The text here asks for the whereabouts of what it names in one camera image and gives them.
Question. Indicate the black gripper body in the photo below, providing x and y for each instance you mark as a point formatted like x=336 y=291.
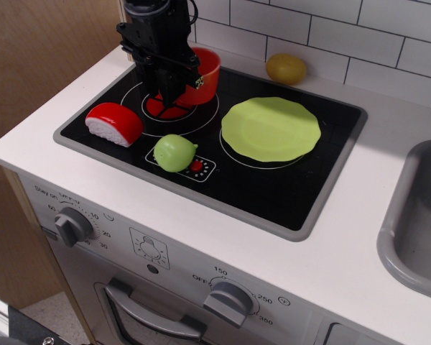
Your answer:
x=161 y=34

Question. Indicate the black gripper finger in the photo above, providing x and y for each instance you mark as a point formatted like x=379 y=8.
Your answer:
x=171 y=84
x=150 y=74

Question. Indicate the red plastic cup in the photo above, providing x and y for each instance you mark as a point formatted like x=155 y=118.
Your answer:
x=209 y=69

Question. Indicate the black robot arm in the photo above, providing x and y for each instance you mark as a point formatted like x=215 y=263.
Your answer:
x=165 y=4

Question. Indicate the green plastic plate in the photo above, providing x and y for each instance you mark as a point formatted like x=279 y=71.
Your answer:
x=270 y=129

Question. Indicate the red white toy sushi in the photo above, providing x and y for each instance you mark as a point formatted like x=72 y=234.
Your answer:
x=115 y=123

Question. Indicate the green toy pear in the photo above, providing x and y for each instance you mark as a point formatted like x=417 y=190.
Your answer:
x=174 y=153

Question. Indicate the red stove button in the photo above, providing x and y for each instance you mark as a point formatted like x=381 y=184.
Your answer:
x=196 y=166

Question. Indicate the yellow toy potato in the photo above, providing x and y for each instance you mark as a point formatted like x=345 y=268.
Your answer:
x=286 y=69

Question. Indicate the black toy stovetop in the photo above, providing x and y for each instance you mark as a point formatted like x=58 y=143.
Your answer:
x=283 y=198

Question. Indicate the grey timer knob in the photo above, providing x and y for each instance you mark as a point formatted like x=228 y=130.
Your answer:
x=72 y=226

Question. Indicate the grey oven temperature knob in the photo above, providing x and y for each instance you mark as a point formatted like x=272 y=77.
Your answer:
x=229 y=302

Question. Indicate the grey toy sink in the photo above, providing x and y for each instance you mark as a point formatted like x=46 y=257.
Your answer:
x=404 y=240

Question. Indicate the grey oven door handle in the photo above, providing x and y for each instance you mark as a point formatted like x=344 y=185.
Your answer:
x=187 y=328

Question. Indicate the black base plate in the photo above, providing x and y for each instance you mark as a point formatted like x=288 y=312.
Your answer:
x=17 y=328

